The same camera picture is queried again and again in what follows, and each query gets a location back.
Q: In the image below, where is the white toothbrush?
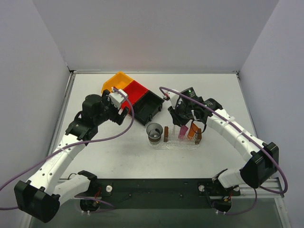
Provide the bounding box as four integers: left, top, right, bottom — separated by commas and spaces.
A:
172, 125, 177, 139

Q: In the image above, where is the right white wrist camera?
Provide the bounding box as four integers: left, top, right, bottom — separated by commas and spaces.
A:
163, 90, 180, 109

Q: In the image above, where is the glass cup with brown band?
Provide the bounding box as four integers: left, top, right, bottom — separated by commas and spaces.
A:
146, 123, 163, 144

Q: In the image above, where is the black plastic bin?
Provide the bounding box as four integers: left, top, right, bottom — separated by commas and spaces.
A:
133, 90, 164, 126

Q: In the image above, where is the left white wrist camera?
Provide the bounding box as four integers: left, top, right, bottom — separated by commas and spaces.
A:
109, 87, 128, 109

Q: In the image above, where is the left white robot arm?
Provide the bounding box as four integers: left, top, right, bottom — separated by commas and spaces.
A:
14, 88, 129, 223

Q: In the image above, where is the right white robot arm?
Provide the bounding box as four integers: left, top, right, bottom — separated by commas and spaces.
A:
164, 87, 279, 189

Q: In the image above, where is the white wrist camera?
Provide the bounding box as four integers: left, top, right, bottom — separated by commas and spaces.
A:
109, 87, 128, 109
163, 90, 180, 109

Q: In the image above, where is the orange toothpaste tube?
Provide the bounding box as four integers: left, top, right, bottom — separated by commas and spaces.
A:
187, 122, 198, 140

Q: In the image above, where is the yellow plastic bin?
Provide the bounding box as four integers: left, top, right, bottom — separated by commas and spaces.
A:
101, 71, 133, 93

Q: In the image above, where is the clear holder with wooden ends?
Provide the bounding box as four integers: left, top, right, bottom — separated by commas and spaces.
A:
163, 125, 202, 145

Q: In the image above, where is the clear textured oval tray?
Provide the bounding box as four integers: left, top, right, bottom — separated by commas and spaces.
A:
146, 126, 202, 150

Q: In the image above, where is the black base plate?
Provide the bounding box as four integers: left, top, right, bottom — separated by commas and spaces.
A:
79, 178, 240, 210

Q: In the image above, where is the pink toothpaste tube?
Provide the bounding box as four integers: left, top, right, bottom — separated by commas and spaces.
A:
178, 125, 188, 140

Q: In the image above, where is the red plastic bin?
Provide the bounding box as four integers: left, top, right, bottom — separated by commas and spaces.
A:
123, 80, 148, 105

